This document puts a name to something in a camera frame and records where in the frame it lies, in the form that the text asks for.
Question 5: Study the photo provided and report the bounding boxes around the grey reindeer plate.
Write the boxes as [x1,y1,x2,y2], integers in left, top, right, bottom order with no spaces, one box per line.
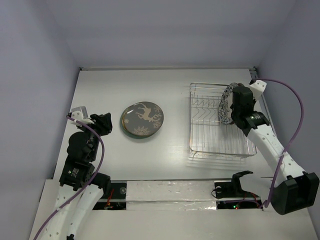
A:
[123,101,164,128]

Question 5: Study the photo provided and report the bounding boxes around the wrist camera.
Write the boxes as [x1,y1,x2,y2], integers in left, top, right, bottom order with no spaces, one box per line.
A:
[249,80,267,100]
[69,106,94,126]

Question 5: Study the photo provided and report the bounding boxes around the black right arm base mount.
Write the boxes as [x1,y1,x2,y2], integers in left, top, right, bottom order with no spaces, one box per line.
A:
[211,170,256,199]

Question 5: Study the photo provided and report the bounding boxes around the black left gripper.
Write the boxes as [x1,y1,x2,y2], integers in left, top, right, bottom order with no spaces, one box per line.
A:
[78,112,112,160]

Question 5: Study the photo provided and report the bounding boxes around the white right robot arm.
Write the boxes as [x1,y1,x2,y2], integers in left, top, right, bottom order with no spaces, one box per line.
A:
[231,85,320,215]

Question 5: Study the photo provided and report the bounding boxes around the teal green plate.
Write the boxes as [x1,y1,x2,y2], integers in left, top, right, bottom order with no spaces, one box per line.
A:
[119,112,163,140]

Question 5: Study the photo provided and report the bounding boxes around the metal wire dish rack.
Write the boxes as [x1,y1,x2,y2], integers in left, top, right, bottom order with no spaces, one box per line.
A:
[189,82,257,159]

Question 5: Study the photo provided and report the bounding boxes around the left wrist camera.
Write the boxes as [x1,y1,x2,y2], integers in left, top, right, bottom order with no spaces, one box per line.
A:
[69,106,94,126]

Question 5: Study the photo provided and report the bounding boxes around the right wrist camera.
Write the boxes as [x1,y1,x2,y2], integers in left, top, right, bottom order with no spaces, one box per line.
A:
[249,80,267,100]

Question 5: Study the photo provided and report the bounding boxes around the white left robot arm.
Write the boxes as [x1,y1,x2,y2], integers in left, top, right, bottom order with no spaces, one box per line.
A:
[34,106,113,240]

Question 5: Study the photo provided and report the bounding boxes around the blue floral plate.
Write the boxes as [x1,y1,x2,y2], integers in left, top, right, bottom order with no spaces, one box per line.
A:
[218,82,241,125]

